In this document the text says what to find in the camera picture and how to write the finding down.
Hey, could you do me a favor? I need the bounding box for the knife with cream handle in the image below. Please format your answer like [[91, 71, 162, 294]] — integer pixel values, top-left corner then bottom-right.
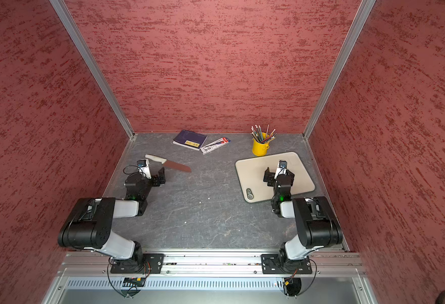
[[145, 154, 191, 172]]

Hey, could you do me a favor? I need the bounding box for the beige cutting board green rim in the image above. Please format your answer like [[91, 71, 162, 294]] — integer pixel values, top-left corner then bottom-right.
[[235, 151, 316, 203]]

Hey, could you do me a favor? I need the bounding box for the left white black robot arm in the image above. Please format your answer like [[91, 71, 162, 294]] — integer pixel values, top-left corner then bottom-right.
[[57, 168, 166, 275]]

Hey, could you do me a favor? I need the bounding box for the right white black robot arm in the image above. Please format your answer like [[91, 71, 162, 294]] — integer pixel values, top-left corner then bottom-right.
[[261, 168, 343, 274]]

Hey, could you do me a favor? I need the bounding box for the yellow metal pencil cup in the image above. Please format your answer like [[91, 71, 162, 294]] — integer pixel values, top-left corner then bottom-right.
[[252, 133, 269, 157]]

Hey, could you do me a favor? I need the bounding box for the coloured pencils bunch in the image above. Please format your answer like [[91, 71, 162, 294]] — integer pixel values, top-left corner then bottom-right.
[[251, 125, 276, 144]]

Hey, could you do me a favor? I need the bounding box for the dark blue notebook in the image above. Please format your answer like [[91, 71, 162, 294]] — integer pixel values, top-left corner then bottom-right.
[[172, 130, 207, 150]]

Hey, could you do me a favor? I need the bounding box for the white pen box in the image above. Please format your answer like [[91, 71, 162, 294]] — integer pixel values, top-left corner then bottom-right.
[[200, 138, 231, 155]]

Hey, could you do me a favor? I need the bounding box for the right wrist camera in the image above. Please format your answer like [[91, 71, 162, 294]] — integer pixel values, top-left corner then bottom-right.
[[278, 160, 287, 170]]

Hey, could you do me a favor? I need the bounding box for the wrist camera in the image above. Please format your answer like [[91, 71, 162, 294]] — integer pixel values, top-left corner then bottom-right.
[[278, 160, 287, 170], [137, 159, 149, 170]]

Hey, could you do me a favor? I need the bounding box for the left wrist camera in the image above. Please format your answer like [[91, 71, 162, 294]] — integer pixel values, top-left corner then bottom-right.
[[137, 159, 149, 170]]

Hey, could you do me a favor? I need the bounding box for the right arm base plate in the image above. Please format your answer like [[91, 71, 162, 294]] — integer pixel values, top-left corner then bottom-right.
[[260, 254, 313, 275]]

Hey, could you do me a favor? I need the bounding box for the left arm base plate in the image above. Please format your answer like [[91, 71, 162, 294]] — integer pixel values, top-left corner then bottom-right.
[[110, 253, 165, 275]]

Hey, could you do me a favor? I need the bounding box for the aluminium front rail frame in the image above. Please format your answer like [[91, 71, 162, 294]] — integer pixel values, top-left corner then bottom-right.
[[43, 249, 377, 303]]

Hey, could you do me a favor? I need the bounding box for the right corner aluminium post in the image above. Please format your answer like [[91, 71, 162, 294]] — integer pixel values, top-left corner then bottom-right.
[[303, 0, 376, 141]]

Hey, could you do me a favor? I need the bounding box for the corner aluminium post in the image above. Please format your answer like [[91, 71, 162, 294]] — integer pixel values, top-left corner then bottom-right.
[[303, 0, 376, 141], [50, 0, 136, 141]]

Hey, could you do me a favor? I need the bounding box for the left corner aluminium post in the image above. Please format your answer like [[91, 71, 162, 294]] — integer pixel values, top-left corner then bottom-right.
[[50, 0, 136, 141]]

